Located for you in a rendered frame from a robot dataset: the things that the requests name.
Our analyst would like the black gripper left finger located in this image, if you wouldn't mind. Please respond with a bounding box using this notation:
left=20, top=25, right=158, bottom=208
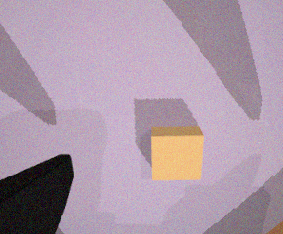
left=0, top=155, right=75, bottom=234

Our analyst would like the tan block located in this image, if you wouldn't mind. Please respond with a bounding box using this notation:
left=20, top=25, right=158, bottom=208
left=152, top=126, right=204, bottom=180

